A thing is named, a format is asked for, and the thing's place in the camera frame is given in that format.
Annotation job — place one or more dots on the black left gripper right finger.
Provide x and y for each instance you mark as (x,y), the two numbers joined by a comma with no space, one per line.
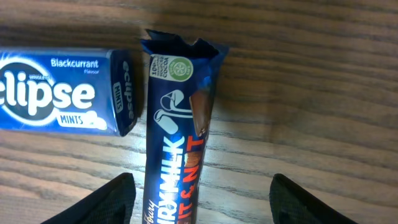
(292,204)

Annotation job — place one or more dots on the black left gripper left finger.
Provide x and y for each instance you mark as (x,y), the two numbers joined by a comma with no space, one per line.
(113,203)

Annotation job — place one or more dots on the blue Eclipse mint box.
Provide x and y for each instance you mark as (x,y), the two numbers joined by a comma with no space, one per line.
(67,90)

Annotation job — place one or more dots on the purple Dairy Milk bar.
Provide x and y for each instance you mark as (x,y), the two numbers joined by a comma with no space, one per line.
(181,93)

